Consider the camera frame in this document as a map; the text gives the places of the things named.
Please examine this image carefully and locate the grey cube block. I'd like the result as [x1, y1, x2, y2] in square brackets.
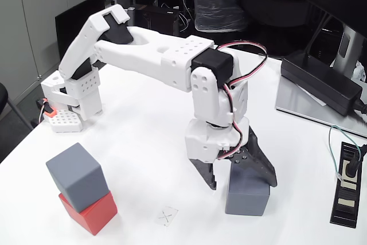
[45, 142, 111, 212]
[225, 164, 271, 216]

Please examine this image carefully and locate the clear tape with X mark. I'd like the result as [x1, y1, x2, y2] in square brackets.
[154, 206, 179, 228]

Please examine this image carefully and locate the silver monitor stand base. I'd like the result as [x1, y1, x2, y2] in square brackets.
[275, 75, 367, 138]

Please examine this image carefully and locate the white paper sheet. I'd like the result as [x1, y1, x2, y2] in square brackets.
[298, 84, 327, 107]

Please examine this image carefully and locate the black power plug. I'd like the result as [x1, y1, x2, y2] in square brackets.
[343, 143, 367, 178]

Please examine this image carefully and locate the black power strip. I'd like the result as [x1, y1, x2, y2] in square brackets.
[329, 141, 364, 228]

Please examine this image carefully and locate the black power adapter brick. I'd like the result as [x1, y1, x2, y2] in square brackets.
[280, 49, 364, 116]

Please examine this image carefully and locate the red cube block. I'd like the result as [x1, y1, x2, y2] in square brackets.
[58, 190, 119, 236]

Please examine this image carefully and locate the black computer case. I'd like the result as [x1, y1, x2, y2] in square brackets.
[134, 3, 180, 38]

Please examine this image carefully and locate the crumpled white plastic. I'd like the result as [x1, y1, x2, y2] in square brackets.
[352, 60, 367, 83]

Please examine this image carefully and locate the plastic-wrapped black bin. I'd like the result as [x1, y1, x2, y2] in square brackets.
[189, 0, 249, 33]

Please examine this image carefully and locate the silver monitor stand neck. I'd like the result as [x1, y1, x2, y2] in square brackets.
[332, 25, 366, 78]

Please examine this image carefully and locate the black desktop computer tower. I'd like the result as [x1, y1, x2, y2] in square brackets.
[54, 0, 132, 59]

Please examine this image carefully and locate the black office chair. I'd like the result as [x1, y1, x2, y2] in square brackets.
[0, 82, 35, 131]

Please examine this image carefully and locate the green wire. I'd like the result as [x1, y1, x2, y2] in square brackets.
[328, 124, 362, 182]

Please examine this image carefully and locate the black adapter cable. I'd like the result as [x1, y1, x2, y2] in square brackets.
[354, 98, 367, 119]

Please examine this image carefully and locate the silver metal post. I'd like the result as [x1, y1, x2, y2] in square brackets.
[126, 6, 135, 28]

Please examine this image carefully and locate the orange cable connector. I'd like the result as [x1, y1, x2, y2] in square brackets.
[36, 98, 57, 118]

